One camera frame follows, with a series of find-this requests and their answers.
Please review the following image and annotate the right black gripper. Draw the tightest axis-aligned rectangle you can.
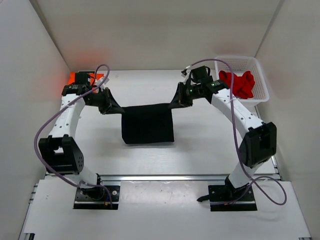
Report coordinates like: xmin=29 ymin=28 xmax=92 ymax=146
xmin=170 ymin=82 xmax=203 ymax=109

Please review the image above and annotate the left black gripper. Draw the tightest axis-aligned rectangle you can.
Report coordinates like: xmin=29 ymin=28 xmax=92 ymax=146
xmin=86 ymin=87 xmax=125 ymax=115

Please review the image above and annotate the orange t shirt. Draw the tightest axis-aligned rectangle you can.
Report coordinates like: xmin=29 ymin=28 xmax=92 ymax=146
xmin=63 ymin=71 xmax=104 ymax=96

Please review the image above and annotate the black t shirt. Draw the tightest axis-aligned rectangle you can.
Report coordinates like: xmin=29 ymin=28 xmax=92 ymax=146
xmin=107 ymin=91 xmax=182 ymax=145

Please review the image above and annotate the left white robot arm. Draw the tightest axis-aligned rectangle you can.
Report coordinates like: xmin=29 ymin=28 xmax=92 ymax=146
xmin=34 ymin=72 xmax=112 ymax=200

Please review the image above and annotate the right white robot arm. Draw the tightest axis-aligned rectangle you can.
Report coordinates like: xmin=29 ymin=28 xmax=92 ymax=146
xmin=169 ymin=66 xmax=277 ymax=200

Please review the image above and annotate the red t shirt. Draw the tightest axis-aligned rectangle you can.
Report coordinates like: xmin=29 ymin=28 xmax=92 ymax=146
xmin=218 ymin=70 xmax=255 ymax=100

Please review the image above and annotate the white plastic basket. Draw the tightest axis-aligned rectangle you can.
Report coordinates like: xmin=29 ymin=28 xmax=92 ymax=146
xmin=216 ymin=55 xmax=270 ymax=109

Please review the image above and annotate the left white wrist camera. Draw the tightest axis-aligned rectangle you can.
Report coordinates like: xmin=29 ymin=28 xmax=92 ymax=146
xmin=95 ymin=77 xmax=110 ymax=89

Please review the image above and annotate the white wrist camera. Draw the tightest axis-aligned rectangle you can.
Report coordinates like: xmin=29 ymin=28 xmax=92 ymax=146
xmin=181 ymin=68 xmax=192 ymax=86
xmin=95 ymin=77 xmax=110 ymax=89

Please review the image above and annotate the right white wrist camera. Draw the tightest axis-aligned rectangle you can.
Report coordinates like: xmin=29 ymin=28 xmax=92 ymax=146
xmin=181 ymin=68 xmax=192 ymax=86

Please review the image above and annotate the aluminium rail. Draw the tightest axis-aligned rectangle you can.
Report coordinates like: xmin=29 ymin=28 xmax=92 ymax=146
xmin=101 ymin=174 xmax=227 ymax=182

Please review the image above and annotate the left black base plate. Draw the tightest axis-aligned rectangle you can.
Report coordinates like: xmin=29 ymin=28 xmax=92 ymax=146
xmin=73 ymin=185 xmax=121 ymax=210

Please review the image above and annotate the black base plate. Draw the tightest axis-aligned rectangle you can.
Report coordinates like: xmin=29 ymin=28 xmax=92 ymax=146
xmin=197 ymin=185 xmax=258 ymax=212
xmin=73 ymin=185 xmax=121 ymax=210

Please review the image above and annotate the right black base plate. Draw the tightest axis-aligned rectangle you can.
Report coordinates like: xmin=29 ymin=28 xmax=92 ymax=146
xmin=197 ymin=185 xmax=258 ymax=212

